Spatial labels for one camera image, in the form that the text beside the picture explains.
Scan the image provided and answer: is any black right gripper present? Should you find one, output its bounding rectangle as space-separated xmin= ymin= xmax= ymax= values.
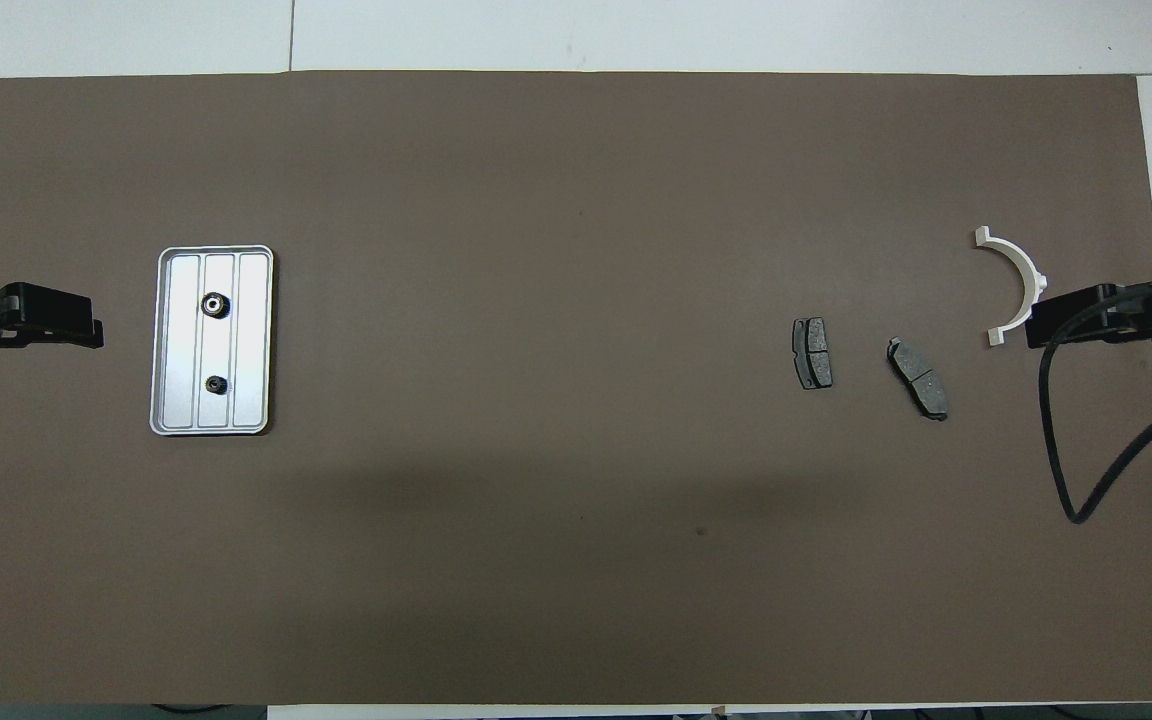
xmin=1025 ymin=281 xmax=1152 ymax=350

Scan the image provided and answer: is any silver metal tray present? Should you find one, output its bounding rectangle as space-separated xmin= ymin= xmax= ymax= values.
xmin=149 ymin=245 xmax=275 ymax=437

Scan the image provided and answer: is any large dark grey brake pad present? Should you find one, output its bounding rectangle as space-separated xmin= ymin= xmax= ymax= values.
xmin=885 ymin=337 xmax=950 ymax=422

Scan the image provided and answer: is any small dark grey brake pad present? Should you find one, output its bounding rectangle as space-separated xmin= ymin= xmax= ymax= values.
xmin=792 ymin=317 xmax=834 ymax=391

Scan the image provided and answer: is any brown table mat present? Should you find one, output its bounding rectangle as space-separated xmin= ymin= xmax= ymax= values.
xmin=0 ymin=70 xmax=1152 ymax=707

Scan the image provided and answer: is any white half ring clamp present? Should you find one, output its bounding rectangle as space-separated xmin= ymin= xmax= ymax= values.
xmin=973 ymin=226 xmax=1049 ymax=349

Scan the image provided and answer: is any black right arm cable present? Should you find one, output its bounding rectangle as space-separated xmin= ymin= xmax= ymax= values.
xmin=1037 ymin=283 xmax=1152 ymax=525

